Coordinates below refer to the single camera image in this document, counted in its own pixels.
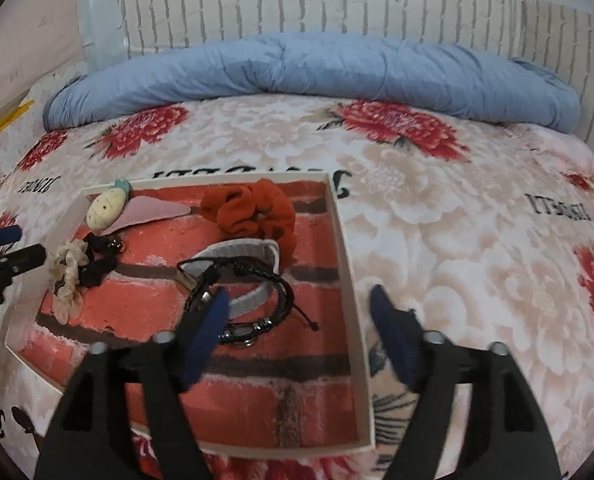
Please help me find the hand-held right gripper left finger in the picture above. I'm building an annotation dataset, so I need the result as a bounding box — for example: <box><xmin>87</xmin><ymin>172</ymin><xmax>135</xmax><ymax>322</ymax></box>
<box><xmin>34</xmin><ymin>287</ymin><xmax>231</xmax><ymax>480</ymax></box>

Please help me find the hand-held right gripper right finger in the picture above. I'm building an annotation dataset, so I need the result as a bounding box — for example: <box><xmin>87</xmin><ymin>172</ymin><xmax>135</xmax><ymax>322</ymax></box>
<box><xmin>369</xmin><ymin>285</ymin><xmax>562</xmax><ymax>480</ymax></box>

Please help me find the cream flower scrunchie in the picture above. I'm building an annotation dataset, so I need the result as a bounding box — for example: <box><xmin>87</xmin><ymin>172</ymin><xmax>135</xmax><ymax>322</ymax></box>
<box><xmin>45</xmin><ymin>239</ymin><xmax>91</xmax><ymax>325</ymax></box>

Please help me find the black hair tie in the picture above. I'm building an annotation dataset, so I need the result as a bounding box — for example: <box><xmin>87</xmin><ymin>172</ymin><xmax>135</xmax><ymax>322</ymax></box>
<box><xmin>79</xmin><ymin>232</ymin><xmax>126</xmax><ymax>289</ymax></box>

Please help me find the black braided bracelet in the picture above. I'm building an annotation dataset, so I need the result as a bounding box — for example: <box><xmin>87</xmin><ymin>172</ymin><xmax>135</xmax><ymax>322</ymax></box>
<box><xmin>176</xmin><ymin>255</ymin><xmax>322</xmax><ymax>349</ymax></box>

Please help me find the white strap wristwatch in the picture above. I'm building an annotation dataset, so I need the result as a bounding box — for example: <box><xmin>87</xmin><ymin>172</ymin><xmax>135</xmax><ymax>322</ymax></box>
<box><xmin>176</xmin><ymin>238</ymin><xmax>282</xmax><ymax>319</ymax></box>

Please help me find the white tray with brick-print lining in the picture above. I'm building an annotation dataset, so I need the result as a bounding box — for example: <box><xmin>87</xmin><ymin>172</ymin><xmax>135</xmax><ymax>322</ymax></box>
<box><xmin>4</xmin><ymin>170</ymin><xmax>377</xmax><ymax>459</ymax></box>

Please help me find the cream pineapple hair clip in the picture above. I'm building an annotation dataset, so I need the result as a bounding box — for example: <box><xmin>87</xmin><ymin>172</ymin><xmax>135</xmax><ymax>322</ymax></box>
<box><xmin>86</xmin><ymin>178</ymin><xmax>133</xmax><ymax>231</ymax></box>

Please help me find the orange scrunchie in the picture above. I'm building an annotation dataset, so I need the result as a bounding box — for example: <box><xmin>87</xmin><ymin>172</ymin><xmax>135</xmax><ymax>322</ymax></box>
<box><xmin>199</xmin><ymin>178</ymin><xmax>297</xmax><ymax>266</ymax></box>

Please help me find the pink hair clip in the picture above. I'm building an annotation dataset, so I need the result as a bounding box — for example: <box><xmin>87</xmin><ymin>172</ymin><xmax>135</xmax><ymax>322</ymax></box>
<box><xmin>101</xmin><ymin>195</ymin><xmax>196</xmax><ymax>235</ymax></box>

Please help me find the yellow cloth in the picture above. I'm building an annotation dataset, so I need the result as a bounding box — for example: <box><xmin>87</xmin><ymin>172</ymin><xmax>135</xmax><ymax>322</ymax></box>
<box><xmin>0</xmin><ymin>99</ymin><xmax>36</xmax><ymax>154</ymax></box>

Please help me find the clear plastic sheet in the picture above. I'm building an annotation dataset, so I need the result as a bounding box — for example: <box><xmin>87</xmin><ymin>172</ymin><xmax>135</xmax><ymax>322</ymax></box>
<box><xmin>74</xmin><ymin>0</ymin><xmax>129</xmax><ymax>74</ymax></box>

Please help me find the pink pillow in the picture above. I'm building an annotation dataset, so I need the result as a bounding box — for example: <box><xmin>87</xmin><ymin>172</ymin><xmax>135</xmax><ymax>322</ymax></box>
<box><xmin>511</xmin><ymin>124</ymin><xmax>594</xmax><ymax>187</ymax></box>

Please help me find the rolled blue quilt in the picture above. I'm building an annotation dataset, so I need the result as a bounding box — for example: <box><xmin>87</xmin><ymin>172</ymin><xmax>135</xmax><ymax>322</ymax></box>
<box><xmin>43</xmin><ymin>31</ymin><xmax>583</xmax><ymax>134</ymax></box>

